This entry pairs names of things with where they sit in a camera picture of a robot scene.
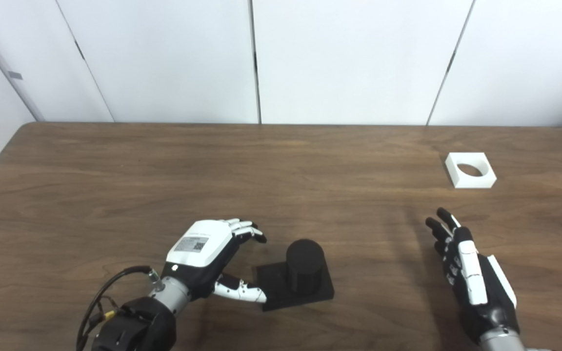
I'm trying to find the white square piece with hole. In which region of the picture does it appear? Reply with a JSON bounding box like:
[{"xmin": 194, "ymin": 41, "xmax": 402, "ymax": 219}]
[{"xmin": 444, "ymin": 152, "xmax": 498, "ymax": 189}]

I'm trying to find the white and black left hand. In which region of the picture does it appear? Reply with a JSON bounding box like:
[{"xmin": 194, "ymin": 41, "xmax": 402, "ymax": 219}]
[{"xmin": 161, "ymin": 218, "xmax": 268, "ymax": 304}]

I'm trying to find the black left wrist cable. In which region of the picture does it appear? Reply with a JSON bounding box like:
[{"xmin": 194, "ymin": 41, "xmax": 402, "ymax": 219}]
[{"xmin": 76, "ymin": 265, "xmax": 158, "ymax": 351}]

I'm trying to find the black peg with square base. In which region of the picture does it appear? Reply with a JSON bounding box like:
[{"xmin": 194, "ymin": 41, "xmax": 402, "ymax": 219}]
[{"xmin": 256, "ymin": 239, "xmax": 335, "ymax": 312}]

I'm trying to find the white and black right hand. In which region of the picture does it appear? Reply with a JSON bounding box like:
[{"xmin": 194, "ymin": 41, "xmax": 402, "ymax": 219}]
[{"xmin": 425, "ymin": 208, "xmax": 521, "ymax": 344}]

